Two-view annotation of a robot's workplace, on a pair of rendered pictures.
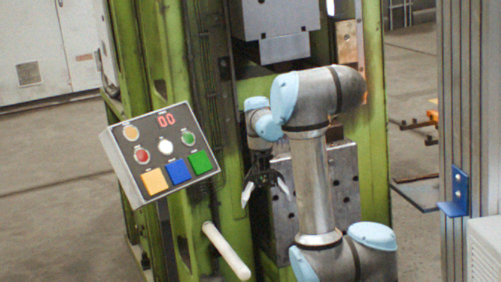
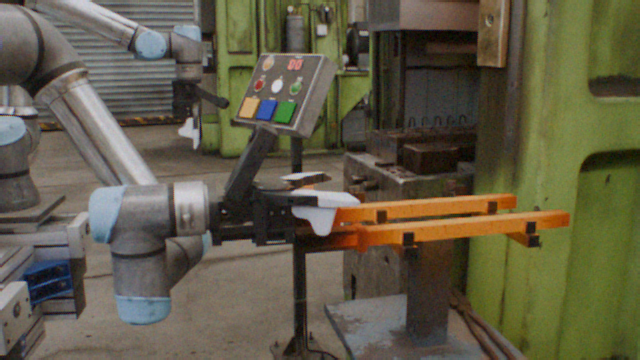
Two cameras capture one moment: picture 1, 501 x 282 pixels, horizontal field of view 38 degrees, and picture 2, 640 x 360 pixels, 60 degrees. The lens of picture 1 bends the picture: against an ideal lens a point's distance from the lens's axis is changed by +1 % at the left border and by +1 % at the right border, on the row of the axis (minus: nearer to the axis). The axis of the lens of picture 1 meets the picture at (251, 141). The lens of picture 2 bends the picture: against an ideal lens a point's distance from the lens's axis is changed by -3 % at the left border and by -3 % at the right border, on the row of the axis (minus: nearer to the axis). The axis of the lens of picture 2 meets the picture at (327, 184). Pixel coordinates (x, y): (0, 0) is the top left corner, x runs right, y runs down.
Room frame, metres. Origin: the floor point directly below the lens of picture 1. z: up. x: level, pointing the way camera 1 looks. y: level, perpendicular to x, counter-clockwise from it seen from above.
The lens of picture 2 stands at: (2.44, -1.74, 1.23)
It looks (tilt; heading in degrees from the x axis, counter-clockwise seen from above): 14 degrees down; 89
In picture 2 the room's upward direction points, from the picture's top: straight up
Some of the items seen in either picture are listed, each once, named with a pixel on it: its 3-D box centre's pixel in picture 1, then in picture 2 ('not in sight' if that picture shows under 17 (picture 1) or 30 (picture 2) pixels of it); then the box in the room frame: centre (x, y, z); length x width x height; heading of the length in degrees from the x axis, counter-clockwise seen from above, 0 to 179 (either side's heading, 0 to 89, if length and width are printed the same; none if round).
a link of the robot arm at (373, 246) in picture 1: (370, 251); (3, 143); (1.62, -0.27, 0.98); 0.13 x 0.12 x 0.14; 104
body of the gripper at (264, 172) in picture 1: (263, 166); (187, 99); (2.06, -0.03, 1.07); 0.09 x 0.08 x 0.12; 6
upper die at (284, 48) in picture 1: (264, 40); (450, 14); (2.83, -0.09, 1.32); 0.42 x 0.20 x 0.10; 18
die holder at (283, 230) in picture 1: (289, 183); (453, 231); (2.85, -0.14, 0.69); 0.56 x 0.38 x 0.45; 18
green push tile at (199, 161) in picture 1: (199, 163); (286, 113); (2.35, 0.19, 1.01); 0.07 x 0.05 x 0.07; 133
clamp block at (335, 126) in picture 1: (328, 130); (430, 158); (2.74, -0.31, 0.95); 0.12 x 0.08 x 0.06; 18
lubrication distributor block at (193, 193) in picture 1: (197, 189); not in sight; (2.63, 0.23, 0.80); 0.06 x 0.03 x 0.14; 108
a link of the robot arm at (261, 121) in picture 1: (273, 124); (152, 45); (1.98, -0.07, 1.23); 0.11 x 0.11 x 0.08; 14
